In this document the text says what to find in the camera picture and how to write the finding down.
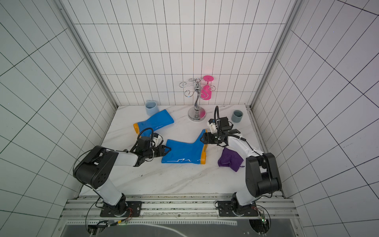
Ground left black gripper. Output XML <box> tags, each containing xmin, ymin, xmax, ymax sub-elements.
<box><xmin>144</xmin><ymin>145</ymin><xmax>171</xmax><ymax>159</ymax></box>

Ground blue rubber boot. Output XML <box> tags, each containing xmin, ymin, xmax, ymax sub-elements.
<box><xmin>161</xmin><ymin>129</ymin><xmax>207</xmax><ymax>165</ymax></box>
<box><xmin>133</xmin><ymin>110</ymin><xmax>174</xmax><ymax>137</ymax></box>

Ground purple cloth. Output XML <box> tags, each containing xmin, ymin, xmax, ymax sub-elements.
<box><xmin>218</xmin><ymin>147</ymin><xmax>244</xmax><ymax>172</ymax></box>

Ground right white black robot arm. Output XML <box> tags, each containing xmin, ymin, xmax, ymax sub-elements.
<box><xmin>200</xmin><ymin>117</ymin><xmax>282</xmax><ymax>208</ymax></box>

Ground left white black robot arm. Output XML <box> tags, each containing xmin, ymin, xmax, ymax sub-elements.
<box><xmin>73</xmin><ymin>136</ymin><xmax>171</xmax><ymax>209</ymax></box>

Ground grey-teal cup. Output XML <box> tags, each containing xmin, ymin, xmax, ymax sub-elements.
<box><xmin>232</xmin><ymin>110</ymin><xmax>243</xmax><ymax>123</ymax></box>

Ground chrome glass holder stand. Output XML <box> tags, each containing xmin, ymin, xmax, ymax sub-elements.
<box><xmin>179</xmin><ymin>78</ymin><xmax>216</xmax><ymax>122</ymax></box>

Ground pink wine glass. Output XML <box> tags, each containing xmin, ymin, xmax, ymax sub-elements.
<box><xmin>201</xmin><ymin>75</ymin><xmax>214</xmax><ymax>100</ymax></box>

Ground light blue mug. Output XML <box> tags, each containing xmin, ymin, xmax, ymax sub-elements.
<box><xmin>145</xmin><ymin>100</ymin><xmax>159</xmax><ymax>117</ymax></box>

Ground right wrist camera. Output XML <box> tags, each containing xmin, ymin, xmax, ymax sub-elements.
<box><xmin>207</xmin><ymin>121</ymin><xmax>217</xmax><ymax>134</ymax></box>

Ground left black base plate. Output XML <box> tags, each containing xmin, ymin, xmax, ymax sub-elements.
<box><xmin>100</xmin><ymin>200</ymin><xmax>142</xmax><ymax>218</ymax></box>

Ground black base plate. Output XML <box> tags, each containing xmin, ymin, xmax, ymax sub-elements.
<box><xmin>100</xmin><ymin>200</ymin><xmax>142</xmax><ymax>218</ymax></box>
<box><xmin>215</xmin><ymin>201</ymin><xmax>259</xmax><ymax>217</ymax></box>

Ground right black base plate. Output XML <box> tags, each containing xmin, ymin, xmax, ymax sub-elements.
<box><xmin>215</xmin><ymin>201</ymin><xmax>259</xmax><ymax>217</ymax></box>

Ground aluminium mounting rail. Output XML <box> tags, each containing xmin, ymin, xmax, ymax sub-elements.
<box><xmin>60</xmin><ymin>194</ymin><xmax>299</xmax><ymax>226</ymax></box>

